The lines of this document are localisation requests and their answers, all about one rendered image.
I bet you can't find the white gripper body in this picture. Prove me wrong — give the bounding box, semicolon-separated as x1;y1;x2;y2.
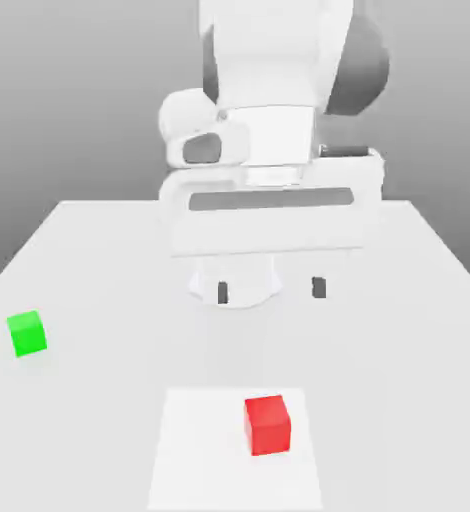
157;156;385;258

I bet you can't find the small red cube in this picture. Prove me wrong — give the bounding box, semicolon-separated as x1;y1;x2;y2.
243;394;292;457

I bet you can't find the small green cube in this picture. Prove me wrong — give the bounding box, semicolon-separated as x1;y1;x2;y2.
5;309;49;358

